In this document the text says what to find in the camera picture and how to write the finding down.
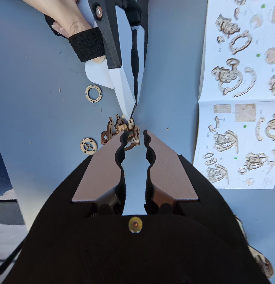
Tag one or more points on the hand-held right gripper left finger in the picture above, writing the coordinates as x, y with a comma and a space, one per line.
99, 177

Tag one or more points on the spoked wooden wheel part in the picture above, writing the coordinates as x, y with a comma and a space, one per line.
88, 146

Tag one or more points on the person's blue trousers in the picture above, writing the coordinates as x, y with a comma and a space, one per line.
4, 173

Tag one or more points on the white instruction booklet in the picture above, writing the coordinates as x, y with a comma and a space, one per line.
239, 88

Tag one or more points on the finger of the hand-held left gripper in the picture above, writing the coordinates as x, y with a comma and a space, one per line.
122, 88
142, 55

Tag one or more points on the person's left hand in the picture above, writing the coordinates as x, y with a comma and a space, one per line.
62, 13

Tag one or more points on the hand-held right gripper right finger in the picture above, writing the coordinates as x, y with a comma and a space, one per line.
170, 177

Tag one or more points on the small wooden model assembly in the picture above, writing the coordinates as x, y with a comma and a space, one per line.
110, 135

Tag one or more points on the large wooden mechanical model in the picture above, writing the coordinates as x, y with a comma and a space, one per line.
259, 261

